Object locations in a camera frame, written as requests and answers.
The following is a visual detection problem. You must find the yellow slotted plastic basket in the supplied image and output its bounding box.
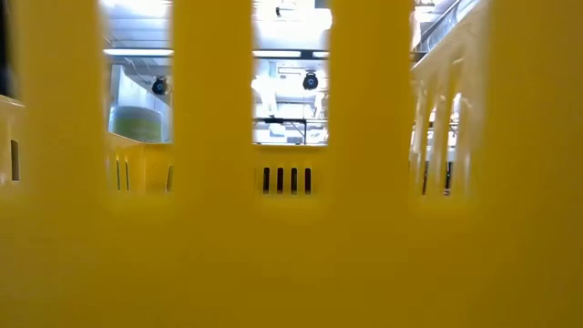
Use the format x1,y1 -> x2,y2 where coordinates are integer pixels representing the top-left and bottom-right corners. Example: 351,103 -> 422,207
0,0 -> 583,328

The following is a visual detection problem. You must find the white ceiling light strip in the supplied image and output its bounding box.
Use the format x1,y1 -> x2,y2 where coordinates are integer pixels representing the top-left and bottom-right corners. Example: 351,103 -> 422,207
103,47 -> 174,57
252,49 -> 330,59

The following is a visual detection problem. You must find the green disinfecting wipes canister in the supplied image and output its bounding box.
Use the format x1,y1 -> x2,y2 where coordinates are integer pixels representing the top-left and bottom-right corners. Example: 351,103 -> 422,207
110,105 -> 165,144

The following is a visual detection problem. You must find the black metal frame table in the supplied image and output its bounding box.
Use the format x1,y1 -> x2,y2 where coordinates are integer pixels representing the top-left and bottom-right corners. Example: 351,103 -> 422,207
252,117 -> 329,146

